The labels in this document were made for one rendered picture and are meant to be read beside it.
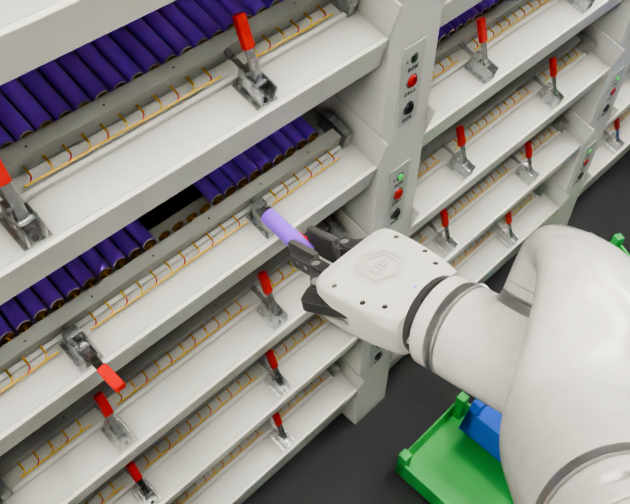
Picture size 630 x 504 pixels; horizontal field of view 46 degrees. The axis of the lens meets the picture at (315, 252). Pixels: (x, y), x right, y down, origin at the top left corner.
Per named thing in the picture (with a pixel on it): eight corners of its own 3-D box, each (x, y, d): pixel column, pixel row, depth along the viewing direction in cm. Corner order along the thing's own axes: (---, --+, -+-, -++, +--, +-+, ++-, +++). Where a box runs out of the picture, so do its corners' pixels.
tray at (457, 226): (573, 156, 166) (605, 117, 154) (392, 312, 138) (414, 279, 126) (506, 97, 170) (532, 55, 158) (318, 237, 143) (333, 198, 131)
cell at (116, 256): (84, 231, 87) (118, 269, 86) (76, 228, 85) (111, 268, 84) (95, 220, 87) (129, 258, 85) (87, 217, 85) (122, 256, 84)
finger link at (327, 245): (374, 234, 72) (327, 211, 76) (351, 252, 71) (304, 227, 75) (378, 259, 74) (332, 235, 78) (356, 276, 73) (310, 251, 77)
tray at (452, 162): (599, 83, 150) (637, 33, 138) (401, 242, 123) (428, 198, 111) (525, 20, 155) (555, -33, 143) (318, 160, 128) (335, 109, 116)
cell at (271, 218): (274, 204, 77) (317, 245, 75) (273, 215, 79) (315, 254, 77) (261, 213, 76) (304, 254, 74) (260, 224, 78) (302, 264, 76)
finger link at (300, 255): (338, 262, 70) (291, 237, 74) (314, 280, 68) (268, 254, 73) (343, 286, 72) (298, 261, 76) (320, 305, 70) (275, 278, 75)
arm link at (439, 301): (495, 265, 62) (466, 251, 64) (426, 326, 58) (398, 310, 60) (497, 334, 67) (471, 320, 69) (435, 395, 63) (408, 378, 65)
